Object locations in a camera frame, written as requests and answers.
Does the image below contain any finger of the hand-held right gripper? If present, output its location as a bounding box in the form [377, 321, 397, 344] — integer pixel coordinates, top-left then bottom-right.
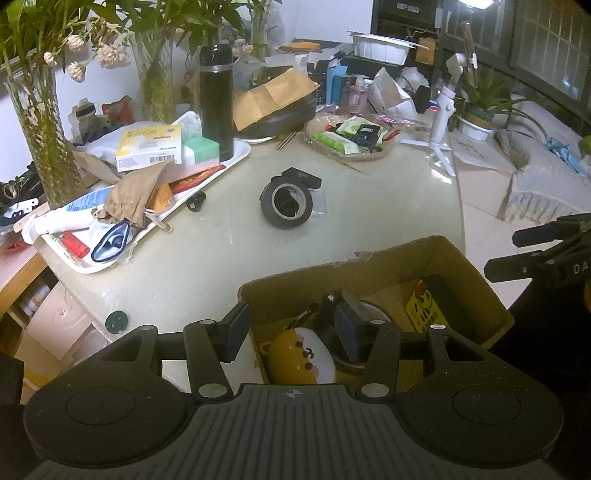
[483, 249, 570, 284]
[512, 213, 586, 248]

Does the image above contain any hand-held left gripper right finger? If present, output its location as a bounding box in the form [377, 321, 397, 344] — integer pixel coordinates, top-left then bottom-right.
[335, 302, 506, 402]

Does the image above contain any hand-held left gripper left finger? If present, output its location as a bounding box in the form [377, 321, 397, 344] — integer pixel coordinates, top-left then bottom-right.
[81, 302, 252, 402]

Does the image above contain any black round tin white rim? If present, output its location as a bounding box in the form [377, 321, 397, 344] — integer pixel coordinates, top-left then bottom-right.
[321, 292, 393, 370]

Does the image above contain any brown cardboard box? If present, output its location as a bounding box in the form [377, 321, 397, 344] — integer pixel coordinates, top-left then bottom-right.
[237, 235, 515, 384]

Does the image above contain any yellow bear toy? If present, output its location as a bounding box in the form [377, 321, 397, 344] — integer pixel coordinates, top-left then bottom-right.
[259, 325, 337, 385]

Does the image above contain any black box yellow label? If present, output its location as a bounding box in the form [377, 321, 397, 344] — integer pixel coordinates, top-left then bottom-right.
[404, 275, 462, 333]

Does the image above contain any black tape roll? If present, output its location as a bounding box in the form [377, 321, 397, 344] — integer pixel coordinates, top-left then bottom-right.
[259, 176, 314, 230]

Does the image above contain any small black rectangular case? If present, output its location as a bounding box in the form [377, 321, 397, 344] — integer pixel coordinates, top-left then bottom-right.
[270, 167, 321, 189]

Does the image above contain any grey fringed rug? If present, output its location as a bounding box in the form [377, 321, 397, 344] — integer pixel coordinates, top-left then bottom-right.
[496, 97, 591, 224]

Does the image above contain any blue cloth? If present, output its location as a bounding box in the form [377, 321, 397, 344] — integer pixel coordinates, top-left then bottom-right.
[547, 137, 589, 176]

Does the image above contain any potted green plant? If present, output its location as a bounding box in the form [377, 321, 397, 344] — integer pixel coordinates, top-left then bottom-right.
[450, 60, 550, 141]

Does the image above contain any blue pouch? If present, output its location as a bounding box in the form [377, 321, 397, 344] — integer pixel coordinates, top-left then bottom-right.
[90, 220, 131, 263]

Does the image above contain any white phone gimbal tripod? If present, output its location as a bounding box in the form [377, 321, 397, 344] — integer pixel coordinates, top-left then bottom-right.
[399, 53, 478, 178]

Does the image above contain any red orange snack packet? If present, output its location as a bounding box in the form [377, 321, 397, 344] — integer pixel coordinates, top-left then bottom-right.
[168, 165, 228, 195]

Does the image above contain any crumpled brown paper bag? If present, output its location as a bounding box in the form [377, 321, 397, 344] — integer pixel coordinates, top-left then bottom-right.
[95, 161, 174, 228]

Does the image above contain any white cabinet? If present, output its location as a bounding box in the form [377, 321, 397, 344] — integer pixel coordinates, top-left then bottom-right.
[14, 284, 109, 388]

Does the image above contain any white plastic tray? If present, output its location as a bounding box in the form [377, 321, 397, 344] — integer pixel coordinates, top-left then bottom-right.
[34, 111, 252, 276]

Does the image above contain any red lighter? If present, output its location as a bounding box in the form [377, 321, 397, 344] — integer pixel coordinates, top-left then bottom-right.
[61, 231, 90, 259]

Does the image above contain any green white box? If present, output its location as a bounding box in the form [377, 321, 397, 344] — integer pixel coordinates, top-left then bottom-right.
[181, 136, 221, 165]

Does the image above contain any green wipes packet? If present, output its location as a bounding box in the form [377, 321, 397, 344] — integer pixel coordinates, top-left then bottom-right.
[311, 130, 361, 155]

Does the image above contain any black sachet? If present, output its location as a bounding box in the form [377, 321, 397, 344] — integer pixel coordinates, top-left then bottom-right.
[355, 122, 382, 151]

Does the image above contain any white plastic bag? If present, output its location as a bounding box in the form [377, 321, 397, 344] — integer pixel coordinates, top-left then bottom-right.
[367, 67, 431, 121]

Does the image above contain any white blue tube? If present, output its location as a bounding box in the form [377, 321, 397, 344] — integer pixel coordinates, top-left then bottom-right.
[21, 188, 116, 245]

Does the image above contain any yellow white medicine box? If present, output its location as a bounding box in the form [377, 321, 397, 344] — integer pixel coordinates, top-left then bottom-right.
[115, 124, 184, 173]

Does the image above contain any light green packet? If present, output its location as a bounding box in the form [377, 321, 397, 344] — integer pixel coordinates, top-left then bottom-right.
[337, 115, 370, 139]

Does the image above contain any woven snack basket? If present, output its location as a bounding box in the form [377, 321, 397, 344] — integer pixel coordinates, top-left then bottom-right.
[302, 113, 399, 161]

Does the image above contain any brown paper sheet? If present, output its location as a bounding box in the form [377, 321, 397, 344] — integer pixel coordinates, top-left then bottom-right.
[74, 150, 122, 186]

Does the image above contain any black zip case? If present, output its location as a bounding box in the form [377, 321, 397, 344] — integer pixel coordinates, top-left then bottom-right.
[238, 90, 319, 139]

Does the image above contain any wooden side table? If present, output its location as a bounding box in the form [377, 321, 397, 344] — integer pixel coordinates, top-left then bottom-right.
[0, 244, 49, 319]

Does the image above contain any black thermos bottle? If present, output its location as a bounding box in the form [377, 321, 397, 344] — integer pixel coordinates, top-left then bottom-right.
[198, 44, 235, 162]

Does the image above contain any pink bottle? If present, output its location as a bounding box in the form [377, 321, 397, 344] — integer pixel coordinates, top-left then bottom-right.
[348, 76, 370, 109]

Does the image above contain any brown paper envelope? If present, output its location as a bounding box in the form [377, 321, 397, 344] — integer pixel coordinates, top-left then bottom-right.
[232, 68, 320, 134]

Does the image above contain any white food container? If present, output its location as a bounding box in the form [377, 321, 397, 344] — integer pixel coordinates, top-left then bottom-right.
[347, 30, 430, 65]

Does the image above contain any red brown packet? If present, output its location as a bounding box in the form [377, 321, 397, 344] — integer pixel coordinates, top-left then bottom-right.
[102, 96, 137, 127]

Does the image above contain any blue carton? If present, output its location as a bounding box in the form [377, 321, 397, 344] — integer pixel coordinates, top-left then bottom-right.
[325, 60, 349, 104]

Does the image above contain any clear sports bottle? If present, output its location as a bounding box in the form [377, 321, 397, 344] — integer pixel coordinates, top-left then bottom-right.
[74, 99, 112, 144]

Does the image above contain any glass vase with green stems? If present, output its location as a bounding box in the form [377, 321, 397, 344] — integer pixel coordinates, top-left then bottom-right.
[99, 0, 250, 123]

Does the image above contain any black shelf unit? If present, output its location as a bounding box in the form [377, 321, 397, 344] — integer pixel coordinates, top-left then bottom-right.
[372, 0, 439, 33]

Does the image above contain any tall glass vase with plant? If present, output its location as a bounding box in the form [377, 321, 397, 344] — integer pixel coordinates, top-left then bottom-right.
[0, 0, 134, 210]

